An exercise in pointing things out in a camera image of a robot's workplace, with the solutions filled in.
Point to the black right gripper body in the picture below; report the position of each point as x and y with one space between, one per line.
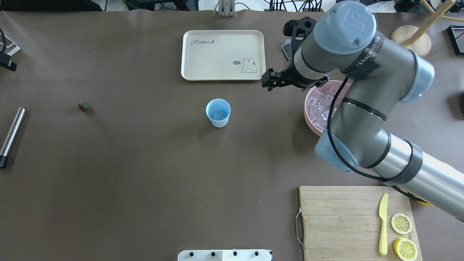
291 77

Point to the steel muddler rod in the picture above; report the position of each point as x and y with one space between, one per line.
11 136

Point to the red strawberry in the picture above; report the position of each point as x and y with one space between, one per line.
84 106

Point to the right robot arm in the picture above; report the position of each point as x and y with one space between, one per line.
383 74

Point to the clear ice cube pile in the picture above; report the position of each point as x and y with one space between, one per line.
320 107

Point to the light blue plastic cup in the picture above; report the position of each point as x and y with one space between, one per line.
218 111

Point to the wooden cup tree stand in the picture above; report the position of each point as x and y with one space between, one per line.
416 39

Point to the grey folded cloth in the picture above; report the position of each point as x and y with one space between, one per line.
286 47

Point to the pink bowl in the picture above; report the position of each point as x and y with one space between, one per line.
311 116

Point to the cream rabbit tray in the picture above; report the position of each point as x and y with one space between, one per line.
211 55

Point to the wooden cutting board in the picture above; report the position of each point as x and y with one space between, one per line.
341 223

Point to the yellow plastic knife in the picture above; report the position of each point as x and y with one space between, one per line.
382 213

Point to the lemon half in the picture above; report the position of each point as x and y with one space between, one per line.
405 249
401 223

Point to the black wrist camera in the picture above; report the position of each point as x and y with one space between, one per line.
299 29

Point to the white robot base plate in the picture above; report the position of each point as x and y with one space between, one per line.
226 255

